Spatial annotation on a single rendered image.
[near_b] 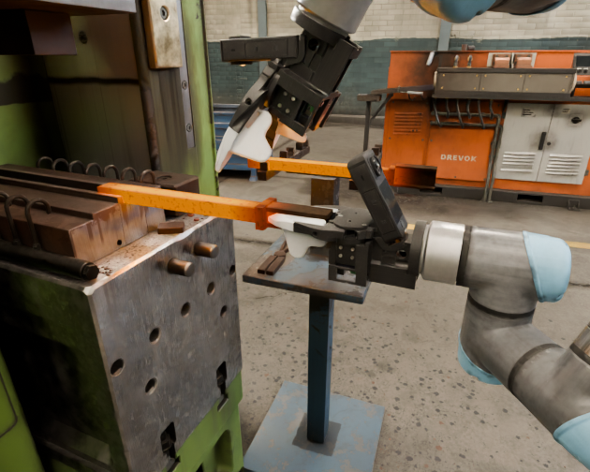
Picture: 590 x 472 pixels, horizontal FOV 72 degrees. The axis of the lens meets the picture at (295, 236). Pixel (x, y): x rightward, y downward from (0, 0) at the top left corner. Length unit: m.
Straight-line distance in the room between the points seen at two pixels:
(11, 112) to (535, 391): 1.14
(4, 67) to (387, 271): 0.96
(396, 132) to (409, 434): 2.92
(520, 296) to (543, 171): 3.69
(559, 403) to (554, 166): 3.76
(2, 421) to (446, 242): 0.77
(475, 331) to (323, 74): 0.36
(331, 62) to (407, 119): 3.51
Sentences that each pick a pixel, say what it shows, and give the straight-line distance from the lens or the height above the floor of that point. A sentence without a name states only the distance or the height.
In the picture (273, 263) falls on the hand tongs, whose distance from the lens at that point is 1.03.
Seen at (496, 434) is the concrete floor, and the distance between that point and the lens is 1.74.
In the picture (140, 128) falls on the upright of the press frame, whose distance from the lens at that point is 1.00.
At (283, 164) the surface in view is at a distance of 0.93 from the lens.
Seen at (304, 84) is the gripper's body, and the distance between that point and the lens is 0.50.
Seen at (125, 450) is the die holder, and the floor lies 0.60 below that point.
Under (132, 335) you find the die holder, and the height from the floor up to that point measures 0.80.
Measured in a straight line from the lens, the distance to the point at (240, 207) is 0.59.
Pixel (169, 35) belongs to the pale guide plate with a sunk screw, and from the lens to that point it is 1.01.
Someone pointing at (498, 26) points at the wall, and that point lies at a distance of 8.07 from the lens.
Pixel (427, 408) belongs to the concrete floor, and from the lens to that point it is 1.73.
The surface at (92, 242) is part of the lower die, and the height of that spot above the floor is 0.95.
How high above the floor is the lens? 1.21
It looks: 24 degrees down
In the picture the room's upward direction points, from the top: straight up
